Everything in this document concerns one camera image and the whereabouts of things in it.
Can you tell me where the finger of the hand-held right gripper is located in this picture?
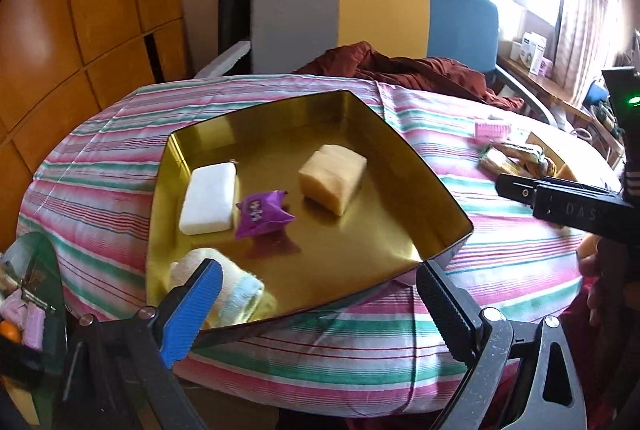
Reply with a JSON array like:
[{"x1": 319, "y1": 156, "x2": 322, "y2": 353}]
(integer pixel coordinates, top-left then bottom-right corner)
[
  {"x1": 531, "y1": 185, "x2": 640, "y2": 239},
  {"x1": 496, "y1": 172, "x2": 623, "y2": 211}
]

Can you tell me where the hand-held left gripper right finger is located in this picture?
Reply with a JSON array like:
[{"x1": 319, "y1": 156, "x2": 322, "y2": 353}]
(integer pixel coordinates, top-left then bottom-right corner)
[{"x1": 416, "y1": 260, "x2": 592, "y2": 430}]

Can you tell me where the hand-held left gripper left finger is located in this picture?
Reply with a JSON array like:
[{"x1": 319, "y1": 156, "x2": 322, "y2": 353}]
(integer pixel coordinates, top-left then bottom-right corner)
[{"x1": 65, "y1": 257, "x2": 224, "y2": 430}]

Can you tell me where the yellow snack packet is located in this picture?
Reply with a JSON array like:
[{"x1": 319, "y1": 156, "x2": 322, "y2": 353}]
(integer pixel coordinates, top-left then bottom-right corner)
[
  {"x1": 477, "y1": 145, "x2": 526, "y2": 178},
  {"x1": 505, "y1": 142, "x2": 547, "y2": 175}
]

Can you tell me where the yellow blue towel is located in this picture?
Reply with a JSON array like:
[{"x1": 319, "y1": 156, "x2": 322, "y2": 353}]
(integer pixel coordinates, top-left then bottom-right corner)
[{"x1": 169, "y1": 247, "x2": 265, "y2": 328}]

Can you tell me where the pink comb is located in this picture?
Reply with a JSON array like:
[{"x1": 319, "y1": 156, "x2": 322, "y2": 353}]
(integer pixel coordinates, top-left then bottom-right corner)
[{"x1": 474, "y1": 121, "x2": 513, "y2": 141}]

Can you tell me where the white soap bar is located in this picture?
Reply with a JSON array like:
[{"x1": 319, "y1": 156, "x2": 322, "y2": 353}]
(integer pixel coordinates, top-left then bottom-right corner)
[{"x1": 178, "y1": 162, "x2": 238, "y2": 235}]

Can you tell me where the purple candy packet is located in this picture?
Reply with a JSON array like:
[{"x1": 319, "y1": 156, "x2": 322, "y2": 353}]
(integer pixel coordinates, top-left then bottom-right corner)
[{"x1": 234, "y1": 190, "x2": 296, "y2": 241}]

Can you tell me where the gold metal tray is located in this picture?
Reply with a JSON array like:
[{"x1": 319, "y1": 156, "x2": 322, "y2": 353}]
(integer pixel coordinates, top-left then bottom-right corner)
[{"x1": 145, "y1": 90, "x2": 474, "y2": 351}]

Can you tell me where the yellow sponge block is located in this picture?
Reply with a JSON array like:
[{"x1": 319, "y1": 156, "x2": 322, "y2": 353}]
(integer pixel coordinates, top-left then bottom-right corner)
[{"x1": 298, "y1": 145, "x2": 368, "y2": 217}]

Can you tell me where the person's right hand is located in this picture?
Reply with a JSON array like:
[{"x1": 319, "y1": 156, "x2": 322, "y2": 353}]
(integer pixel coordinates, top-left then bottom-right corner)
[{"x1": 575, "y1": 232, "x2": 640, "y2": 331}]

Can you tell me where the blue container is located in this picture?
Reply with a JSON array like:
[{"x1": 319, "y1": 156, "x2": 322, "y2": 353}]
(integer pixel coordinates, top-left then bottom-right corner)
[{"x1": 587, "y1": 80, "x2": 611, "y2": 103}]

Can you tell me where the wooden desk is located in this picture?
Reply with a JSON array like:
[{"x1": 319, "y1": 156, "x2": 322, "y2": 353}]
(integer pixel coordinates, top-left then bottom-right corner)
[{"x1": 497, "y1": 54, "x2": 626, "y2": 161}]

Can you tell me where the red garment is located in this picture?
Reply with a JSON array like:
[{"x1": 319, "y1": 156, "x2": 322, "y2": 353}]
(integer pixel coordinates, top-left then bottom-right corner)
[{"x1": 560, "y1": 275, "x2": 601, "y2": 326}]

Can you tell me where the patterned curtain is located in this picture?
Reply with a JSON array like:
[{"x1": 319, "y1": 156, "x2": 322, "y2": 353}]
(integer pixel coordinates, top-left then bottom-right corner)
[{"x1": 555, "y1": 0, "x2": 626, "y2": 105}]

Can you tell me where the white box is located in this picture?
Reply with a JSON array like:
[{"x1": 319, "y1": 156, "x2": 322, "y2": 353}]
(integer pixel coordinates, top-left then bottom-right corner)
[{"x1": 520, "y1": 32, "x2": 548, "y2": 75}]

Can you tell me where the striped bed sheet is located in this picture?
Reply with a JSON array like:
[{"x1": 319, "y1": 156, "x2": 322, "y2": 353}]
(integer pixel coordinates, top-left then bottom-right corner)
[{"x1": 17, "y1": 74, "x2": 621, "y2": 411}]

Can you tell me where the dark green storage box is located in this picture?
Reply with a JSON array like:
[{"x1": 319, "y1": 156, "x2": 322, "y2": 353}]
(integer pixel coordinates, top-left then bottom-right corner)
[{"x1": 0, "y1": 232, "x2": 68, "y2": 391}]

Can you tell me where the pink folded cloth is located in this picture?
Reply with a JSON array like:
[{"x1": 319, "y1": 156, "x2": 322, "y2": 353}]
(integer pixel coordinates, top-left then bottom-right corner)
[{"x1": 22, "y1": 305, "x2": 47, "y2": 351}]

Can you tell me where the dark red cloth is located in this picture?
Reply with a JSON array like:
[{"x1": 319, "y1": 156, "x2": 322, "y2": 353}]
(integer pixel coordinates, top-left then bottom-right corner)
[{"x1": 295, "y1": 42, "x2": 526, "y2": 111}]

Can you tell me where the orange fruit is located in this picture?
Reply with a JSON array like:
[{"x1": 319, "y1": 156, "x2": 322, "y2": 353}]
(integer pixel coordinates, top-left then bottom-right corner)
[{"x1": 0, "y1": 320, "x2": 23, "y2": 344}]

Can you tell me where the grey yellow blue chair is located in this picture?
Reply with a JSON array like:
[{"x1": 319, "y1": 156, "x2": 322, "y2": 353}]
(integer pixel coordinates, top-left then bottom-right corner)
[{"x1": 192, "y1": 0, "x2": 556, "y2": 125}]

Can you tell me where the wooden wardrobe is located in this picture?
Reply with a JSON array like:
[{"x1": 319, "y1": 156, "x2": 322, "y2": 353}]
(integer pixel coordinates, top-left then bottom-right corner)
[{"x1": 0, "y1": 0, "x2": 193, "y2": 191}]

